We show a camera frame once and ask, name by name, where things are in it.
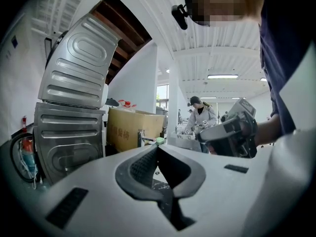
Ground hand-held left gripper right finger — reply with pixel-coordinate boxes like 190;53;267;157
157;144;274;237

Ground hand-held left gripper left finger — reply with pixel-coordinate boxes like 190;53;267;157
24;144;185;237

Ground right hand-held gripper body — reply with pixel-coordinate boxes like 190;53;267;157
197;97;258;159

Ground person's right forearm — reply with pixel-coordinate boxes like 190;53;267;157
255;113;284;147

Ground long ceiling light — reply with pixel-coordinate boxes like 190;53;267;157
207;74;239;80

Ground silver ribbed washing machine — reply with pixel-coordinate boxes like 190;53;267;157
33;102;107;185

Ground window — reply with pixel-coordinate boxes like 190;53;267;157
156;84;170;109

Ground metal faucet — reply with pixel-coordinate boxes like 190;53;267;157
137;129;157;148

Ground brown cardboard box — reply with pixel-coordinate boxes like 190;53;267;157
106;107;166;153

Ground black pan lid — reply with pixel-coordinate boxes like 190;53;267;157
105;97;120;107

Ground red and white packets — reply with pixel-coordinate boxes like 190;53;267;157
118;99;137;109

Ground person's dark blue shirt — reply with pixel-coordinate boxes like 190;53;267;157
258;0;316;136

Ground person's head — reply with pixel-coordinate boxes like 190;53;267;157
184;0;265;27

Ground silver ribbed dryer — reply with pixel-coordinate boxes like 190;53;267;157
38;13;123;110

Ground black hose loop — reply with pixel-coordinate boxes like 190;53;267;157
9;132;42;184

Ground black head-worn camera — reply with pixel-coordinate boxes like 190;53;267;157
171;3;190;31

